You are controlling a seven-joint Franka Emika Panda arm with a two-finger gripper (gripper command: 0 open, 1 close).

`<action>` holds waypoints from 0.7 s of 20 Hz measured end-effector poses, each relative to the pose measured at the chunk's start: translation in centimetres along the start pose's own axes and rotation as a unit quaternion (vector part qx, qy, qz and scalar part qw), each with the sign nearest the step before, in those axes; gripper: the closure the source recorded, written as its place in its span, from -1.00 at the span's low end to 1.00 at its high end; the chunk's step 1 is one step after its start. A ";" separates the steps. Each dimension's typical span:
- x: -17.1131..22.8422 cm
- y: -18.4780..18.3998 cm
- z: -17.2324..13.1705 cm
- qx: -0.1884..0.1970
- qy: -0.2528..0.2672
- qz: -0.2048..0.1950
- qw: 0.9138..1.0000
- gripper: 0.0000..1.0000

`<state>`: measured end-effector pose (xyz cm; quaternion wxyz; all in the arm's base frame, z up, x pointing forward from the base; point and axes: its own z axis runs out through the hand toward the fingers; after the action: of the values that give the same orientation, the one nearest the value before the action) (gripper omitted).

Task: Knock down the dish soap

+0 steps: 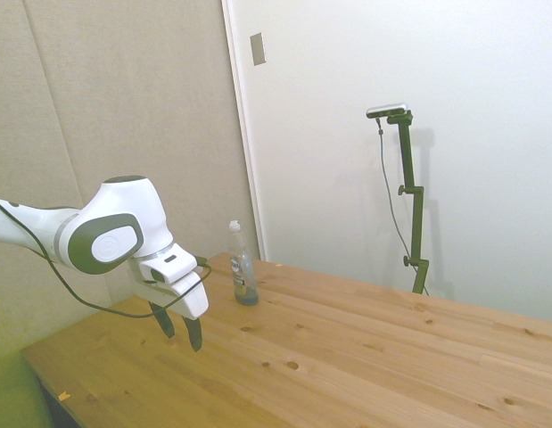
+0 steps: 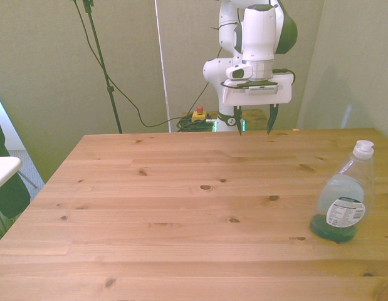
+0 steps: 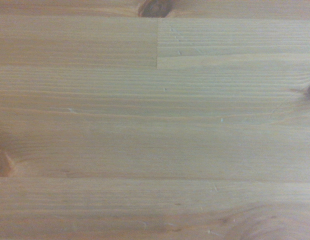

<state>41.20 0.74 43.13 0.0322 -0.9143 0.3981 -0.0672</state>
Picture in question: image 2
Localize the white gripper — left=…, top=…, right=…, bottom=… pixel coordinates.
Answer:
left=221, top=73, right=293, bottom=137

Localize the clear dish soap bottle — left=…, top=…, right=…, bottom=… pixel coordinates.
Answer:
left=309, top=139, right=377, bottom=243

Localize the yellow emergency stop button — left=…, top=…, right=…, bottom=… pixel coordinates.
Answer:
left=191, top=105, right=208, bottom=124

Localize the black tripod stand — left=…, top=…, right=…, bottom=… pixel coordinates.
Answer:
left=81, top=0, right=123, bottom=134

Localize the white side table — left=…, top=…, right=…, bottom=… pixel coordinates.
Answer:
left=0, top=156, right=23, bottom=194

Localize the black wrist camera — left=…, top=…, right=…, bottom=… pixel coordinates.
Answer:
left=224, top=80, right=280, bottom=95

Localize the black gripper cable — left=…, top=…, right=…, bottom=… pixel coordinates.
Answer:
left=272, top=68, right=296, bottom=86

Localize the coiled black cable bundle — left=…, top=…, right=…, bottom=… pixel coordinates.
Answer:
left=176, top=115, right=218, bottom=133

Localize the white vertical wall strip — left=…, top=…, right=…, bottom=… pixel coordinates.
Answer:
left=154, top=0, right=173, bottom=133

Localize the black hanging cable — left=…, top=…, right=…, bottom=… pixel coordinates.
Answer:
left=70, top=0, right=211, bottom=129

